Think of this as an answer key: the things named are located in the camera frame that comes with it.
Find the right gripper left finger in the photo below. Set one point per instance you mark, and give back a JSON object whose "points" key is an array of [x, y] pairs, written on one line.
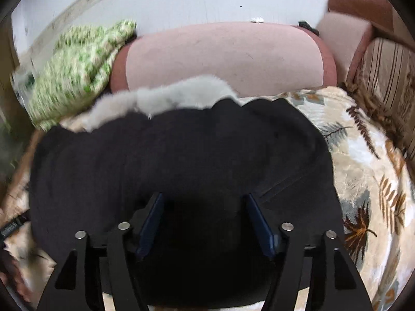
{"points": [[150, 225]]}

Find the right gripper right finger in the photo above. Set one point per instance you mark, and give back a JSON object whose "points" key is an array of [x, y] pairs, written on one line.
{"points": [[268, 240]]}

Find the small black object on bolster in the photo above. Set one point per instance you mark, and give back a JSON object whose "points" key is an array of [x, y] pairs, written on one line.
{"points": [[305, 25]]}

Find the black coat with fur collar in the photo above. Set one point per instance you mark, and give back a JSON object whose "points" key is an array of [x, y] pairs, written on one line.
{"points": [[205, 253]]}

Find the striped brown sofa cushion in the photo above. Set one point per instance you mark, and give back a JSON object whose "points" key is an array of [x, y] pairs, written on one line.
{"points": [[384, 88]]}

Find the pink bolster cushion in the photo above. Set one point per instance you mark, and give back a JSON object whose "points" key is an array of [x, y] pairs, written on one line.
{"points": [[254, 59]]}

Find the leaf patterned beige blanket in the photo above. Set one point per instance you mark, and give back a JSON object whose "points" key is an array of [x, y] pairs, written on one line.
{"points": [[373, 184]]}

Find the small white object on bolster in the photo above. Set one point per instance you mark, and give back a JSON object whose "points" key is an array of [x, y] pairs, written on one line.
{"points": [[257, 20]]}

